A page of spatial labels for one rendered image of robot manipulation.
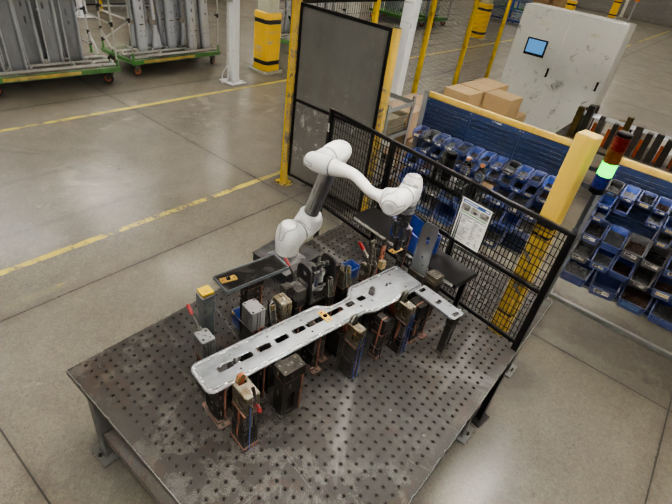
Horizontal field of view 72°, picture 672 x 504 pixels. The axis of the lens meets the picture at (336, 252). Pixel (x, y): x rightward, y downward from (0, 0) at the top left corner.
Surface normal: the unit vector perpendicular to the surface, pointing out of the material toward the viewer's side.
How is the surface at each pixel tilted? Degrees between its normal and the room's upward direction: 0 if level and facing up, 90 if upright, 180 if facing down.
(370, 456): 0
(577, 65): 90
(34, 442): 0
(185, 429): 0
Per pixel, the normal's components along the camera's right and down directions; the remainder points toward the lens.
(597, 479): 0.13, -0.81
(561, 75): -0.64, 0.38
